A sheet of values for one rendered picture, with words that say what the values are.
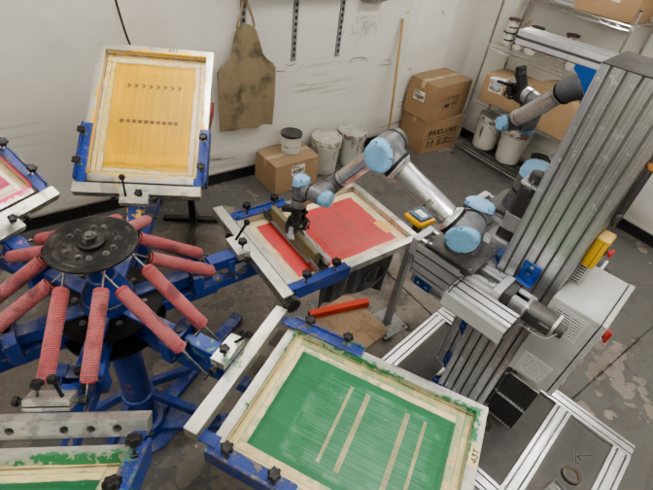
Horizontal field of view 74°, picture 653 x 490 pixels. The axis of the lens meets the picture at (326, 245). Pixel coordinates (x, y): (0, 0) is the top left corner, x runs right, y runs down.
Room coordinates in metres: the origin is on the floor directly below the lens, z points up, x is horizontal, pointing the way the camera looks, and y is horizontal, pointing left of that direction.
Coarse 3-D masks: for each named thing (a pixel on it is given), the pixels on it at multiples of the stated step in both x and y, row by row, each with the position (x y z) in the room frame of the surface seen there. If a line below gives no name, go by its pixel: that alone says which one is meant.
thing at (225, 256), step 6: (222, 252) 1.41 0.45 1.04; (228, 252) 1.41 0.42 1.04; (210, 258) 1.36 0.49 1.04; (216, 258) 1.36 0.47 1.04; (222, 258) 1.37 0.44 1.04; (228, 258) 1.38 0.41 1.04; (234, 258) 1.39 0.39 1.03; (216, 264) 1.33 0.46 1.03; (222, 264) 1.35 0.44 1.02; (216, 270) 1.33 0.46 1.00
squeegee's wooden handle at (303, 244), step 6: (270, 210) 1.77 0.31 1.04; (276, 210) 1.75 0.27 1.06; (276, 216) 1.72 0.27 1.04; (282, 216) 1.71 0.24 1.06; (276, 222) 1.72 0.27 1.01; (282, 222) 1.68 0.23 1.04; (282, 228) 1.68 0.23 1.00; (294, 234) 1.59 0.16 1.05; (300, 234) 1.59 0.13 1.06; (294, 240) 1.59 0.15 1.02; (300, 240) 1.55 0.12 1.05; (306, 240) 1.55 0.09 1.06; (300, 246) 1.55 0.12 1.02; (306, 246) 1.52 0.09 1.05; (312, 246) 1.52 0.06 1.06; (306, 252) 1.51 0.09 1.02; (312, 252) 1.48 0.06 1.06; (318, 252) 1.48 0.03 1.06; (312, 258) 1.48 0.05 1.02; (318, 258) 1.48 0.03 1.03
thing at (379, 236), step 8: (360, 224) 1.88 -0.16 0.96; (368, 224) 1.89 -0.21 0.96; (368, 232) 1.81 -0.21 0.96; (376, 232) 1.82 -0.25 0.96; (384, 232) 1.83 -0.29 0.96; (320, 240) 1.69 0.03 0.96; (368, 240) 1.75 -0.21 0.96; (376, 240) 1.76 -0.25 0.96; (384, 240) 1.77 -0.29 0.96; (288, 248) 1.60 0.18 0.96; (328, 248) 1.64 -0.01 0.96; (352, 248) 1.67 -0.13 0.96; (360, 248) 1.68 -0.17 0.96; (368, 248) 1.69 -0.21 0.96; (288, 256) 1.54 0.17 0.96; (296, 256) 1.55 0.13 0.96; (336, 256) 1.59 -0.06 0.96; (344, 256) 1.60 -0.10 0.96; (352, 256) 1.61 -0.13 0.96; (296, 264) 1.49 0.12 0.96; (304, 264) 1.50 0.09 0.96; (296, 272) 1.44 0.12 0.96
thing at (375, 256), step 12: (360, 192) 2.13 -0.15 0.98; (372, 204) 2.04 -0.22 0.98; (252, 216) 1.76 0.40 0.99; (384, 216) 1.96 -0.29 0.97; (396, 228) 1.88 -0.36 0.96; (408, 228) 1.85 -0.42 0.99; (252, 240) 1.57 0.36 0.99; (408, 240) 1.75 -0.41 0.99; (264, 252) 1.50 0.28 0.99; (372, 252) 1.62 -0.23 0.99; (384, 252) 1.63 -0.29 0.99; (396, 252) 1.69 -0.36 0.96; (276, 264) 1.43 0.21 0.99; (348, 264) 1.50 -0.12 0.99; (360, 264) 1.53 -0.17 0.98; (288, 276) 1.37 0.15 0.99
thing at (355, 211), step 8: (344, 200) 2.07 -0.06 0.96; (352, 200) 2.09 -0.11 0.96; (320, 208) 1.96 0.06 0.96; (328, 208) 1.98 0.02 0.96; (336, 208) 1.99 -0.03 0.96; (344, 208) 2.00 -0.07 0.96; (352, 208) 2.01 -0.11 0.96; (360, 208) 2.02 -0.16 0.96; (312, 216) 1.88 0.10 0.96; (352, 216) 1.94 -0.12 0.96; (360, 216) 1.95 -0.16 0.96; (368, 216) 1.96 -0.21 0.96; (264, 232) 1.69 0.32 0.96; (272, 232) 1.69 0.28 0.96; (312, 232) 1.74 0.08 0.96; (272, 240) 1.64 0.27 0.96; (280, 240) 1.64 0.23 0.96; (280, 248) 1.59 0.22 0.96
